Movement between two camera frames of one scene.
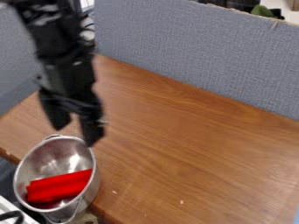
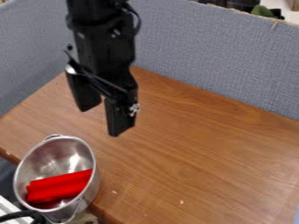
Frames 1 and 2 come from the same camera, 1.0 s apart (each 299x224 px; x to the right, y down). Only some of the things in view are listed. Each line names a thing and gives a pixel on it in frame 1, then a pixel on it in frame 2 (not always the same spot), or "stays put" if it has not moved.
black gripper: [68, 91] to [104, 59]
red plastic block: [58, 185] stays put
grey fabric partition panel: [231, 51] stays put
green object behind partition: [262, 10] stays put
